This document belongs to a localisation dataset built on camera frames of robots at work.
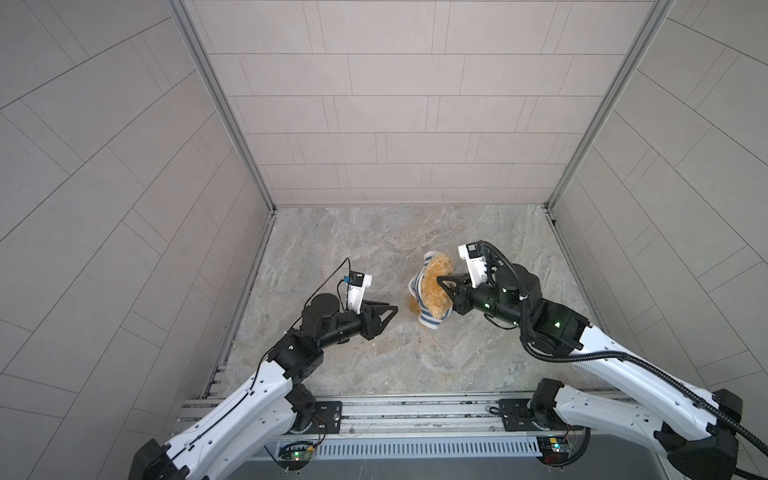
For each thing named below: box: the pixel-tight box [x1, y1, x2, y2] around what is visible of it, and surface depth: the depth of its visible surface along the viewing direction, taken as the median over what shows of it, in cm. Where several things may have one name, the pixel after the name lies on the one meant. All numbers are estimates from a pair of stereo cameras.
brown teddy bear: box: [410, 253, 454, 318], surface depth 66 cm
